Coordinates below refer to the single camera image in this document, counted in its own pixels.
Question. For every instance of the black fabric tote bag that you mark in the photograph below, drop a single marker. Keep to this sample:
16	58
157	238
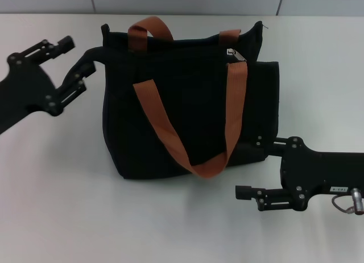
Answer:
187	109

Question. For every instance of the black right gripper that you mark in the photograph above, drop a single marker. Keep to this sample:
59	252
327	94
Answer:
321	175

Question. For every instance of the silver zipper pull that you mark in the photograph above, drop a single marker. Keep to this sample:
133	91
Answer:
237	55

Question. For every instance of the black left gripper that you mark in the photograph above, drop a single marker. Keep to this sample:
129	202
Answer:
22	95

